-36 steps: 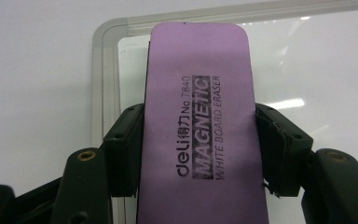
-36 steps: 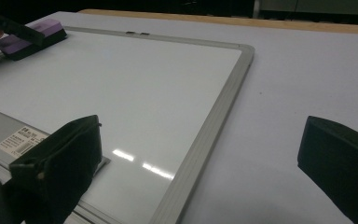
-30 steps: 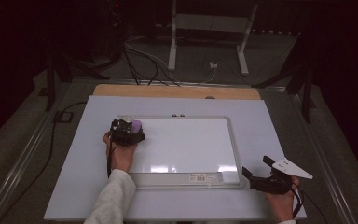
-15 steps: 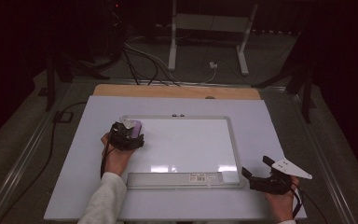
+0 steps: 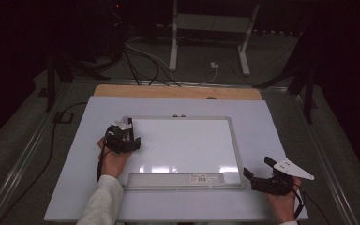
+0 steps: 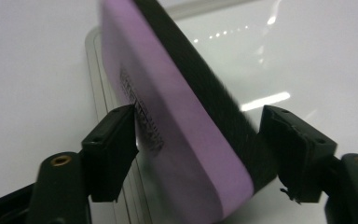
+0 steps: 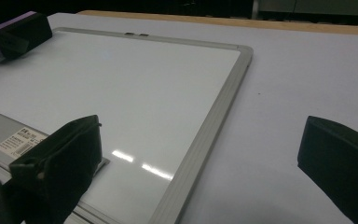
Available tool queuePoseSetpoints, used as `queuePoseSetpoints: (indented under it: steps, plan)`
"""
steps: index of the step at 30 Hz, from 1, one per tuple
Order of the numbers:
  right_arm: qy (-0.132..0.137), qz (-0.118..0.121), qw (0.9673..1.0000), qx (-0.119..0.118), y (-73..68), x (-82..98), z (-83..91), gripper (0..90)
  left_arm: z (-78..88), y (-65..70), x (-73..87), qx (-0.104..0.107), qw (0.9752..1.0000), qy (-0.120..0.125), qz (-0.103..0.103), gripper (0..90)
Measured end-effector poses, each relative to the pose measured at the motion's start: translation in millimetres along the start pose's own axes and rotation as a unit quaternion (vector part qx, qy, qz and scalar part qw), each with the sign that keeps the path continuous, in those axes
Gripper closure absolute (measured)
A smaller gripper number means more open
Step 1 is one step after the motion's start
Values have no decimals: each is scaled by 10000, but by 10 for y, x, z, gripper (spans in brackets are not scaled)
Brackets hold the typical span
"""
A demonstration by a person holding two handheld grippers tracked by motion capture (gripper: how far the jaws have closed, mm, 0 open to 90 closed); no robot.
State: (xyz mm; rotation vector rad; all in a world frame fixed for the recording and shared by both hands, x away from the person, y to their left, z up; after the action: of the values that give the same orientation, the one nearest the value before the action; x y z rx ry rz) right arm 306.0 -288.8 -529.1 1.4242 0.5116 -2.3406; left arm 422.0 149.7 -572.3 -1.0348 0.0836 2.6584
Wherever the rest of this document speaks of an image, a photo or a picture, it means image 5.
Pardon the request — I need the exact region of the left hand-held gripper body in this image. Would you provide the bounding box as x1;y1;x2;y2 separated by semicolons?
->
104;119;136;155

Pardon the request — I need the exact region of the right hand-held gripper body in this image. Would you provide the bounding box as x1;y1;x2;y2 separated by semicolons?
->
250;157;315;197

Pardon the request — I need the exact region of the black whiteboard eraser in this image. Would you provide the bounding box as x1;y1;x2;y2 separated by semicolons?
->
127;117;135;143

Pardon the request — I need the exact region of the white whiteboard with grey frame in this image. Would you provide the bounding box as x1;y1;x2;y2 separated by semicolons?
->
122;114;248;191

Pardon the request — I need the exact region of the person's left hand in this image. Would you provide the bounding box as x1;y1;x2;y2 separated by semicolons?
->
97;137;133;180

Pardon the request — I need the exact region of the person's right hand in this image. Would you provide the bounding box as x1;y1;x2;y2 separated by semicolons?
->
266;175;303;225

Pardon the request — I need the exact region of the black tripod stand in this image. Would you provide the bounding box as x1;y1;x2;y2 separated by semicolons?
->
43;43;111;113
252;29;320;125

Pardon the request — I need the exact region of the dark equipment rack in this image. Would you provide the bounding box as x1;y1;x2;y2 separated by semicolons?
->
83;0;128;64

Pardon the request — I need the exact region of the grey metal stand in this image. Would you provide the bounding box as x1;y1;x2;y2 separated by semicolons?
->
168;0;261;77

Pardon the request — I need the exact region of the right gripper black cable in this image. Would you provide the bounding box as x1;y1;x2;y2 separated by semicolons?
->
290;181;308;220

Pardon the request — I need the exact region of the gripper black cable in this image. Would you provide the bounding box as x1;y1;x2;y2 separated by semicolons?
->
97;145;113;183
290;181;308;220

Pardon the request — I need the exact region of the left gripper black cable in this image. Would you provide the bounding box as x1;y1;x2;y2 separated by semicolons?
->
97;145;113;183

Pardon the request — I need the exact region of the long black floor cable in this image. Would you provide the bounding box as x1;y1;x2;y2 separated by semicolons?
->
0;101;88;225

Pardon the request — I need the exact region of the black floor cable bundle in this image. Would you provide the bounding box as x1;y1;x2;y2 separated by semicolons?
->
122;46;182;88

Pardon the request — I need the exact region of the white cable with plug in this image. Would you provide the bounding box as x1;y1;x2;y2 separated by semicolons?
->
124;36;220;86

